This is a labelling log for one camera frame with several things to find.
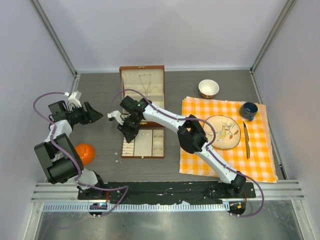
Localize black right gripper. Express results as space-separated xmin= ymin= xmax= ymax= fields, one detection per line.
xmin=117 ymin=116 xmax=142 ymax=144

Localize brown jewelry tray insert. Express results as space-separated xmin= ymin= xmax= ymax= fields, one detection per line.
xmin=121 ymin=128 xmax=165 ymax=159

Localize silver chain necklace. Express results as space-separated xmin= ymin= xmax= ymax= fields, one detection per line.
xmin=139 ymin=73 xmax=153 ymax=96

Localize brown jewelry box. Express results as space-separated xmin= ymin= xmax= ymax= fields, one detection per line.
xmin=118 ymin=65 xmax=166 ymax=128

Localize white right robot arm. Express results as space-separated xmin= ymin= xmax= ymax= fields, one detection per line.
xmin=117 ymin=96 xmax=246 ymax=198

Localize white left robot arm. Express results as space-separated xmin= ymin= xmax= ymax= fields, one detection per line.
xmin=34 ymin=100 xmax=107 ymax=200

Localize orange upturned bowl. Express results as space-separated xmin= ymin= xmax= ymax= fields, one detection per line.
xmin=75 ymin=143 xmax=96 ymax=166

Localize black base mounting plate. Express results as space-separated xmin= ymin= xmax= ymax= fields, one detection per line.
xmin=77 ymin=180 xmax=256 ymax=205

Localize white ceramic bowl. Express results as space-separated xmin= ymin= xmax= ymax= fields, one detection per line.
xmin=198 ymin=79 xmax=220 ymax=99

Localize decorated ceramic plate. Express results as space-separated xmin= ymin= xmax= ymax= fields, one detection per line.
xmin=206 ymin=115 xmax=241 ymax=150

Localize gold knife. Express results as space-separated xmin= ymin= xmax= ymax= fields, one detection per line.
xmin=243 ymin=122 xmax=251 ymax=159

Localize dark blue mug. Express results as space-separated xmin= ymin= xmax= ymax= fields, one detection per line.
xmin=239 ymin=102 xmax=258 ymax=122

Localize yellow checkered cloth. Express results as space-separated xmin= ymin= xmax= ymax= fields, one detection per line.
xmin=182 ymin=96 xmax=278 ymax=183

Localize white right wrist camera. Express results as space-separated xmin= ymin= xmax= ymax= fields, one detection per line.
xmin=107 ymin=110 xmax=125 ymax=125

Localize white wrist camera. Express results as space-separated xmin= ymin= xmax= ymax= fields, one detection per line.
xmin=64 ymin=91 xmax=82 ymax=108
xmin=107 ymin=110 xmax=125 ymax=125

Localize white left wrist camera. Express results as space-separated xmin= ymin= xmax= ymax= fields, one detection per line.
xmin=64 ymin=91 xmax=82 ymax=108

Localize white slotted cable duct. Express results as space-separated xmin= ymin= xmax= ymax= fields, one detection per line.
xmin=42 ymin=202 xmax=230 ymax=213

